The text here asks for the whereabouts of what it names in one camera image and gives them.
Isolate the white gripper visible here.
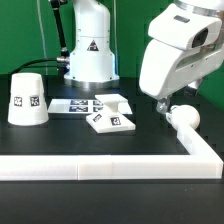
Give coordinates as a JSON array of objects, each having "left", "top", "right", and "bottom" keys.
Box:
[{"left": 139, "top": 2, "right": 224, "bottom": 114}]

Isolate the white lamp bulb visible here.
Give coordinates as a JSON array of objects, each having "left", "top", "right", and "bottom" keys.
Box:
[{"left": 166, "top": 105, "right": 200, "bottom": 130}]

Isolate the white lamp base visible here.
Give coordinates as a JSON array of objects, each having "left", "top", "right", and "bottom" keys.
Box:
[{"left": 86, "top": 94, "right": 135, "bottom": 133}]

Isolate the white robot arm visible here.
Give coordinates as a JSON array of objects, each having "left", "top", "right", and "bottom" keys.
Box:
[{"left": 65, "top": 0, "right": 224, "bottom": 114}]

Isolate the white lamp shade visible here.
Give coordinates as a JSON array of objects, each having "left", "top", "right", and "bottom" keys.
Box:
[{"left": 8, "top": 73, "right": 49, "bottom": 126}]

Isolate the white L-shaped fence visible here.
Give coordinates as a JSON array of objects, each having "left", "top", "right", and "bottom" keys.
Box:
[{"left": 0, "top": 120, "right": 223, "bottom": 181}]

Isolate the white marker sheet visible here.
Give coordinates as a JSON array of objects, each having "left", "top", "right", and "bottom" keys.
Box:
[{"left": 47, "top": 98, "right": 133, "bottom": 115}]

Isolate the black cable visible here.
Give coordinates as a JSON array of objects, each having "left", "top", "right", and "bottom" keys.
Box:
[{"left": 9, "top": 58, "right": 70, "bottom": 75}]

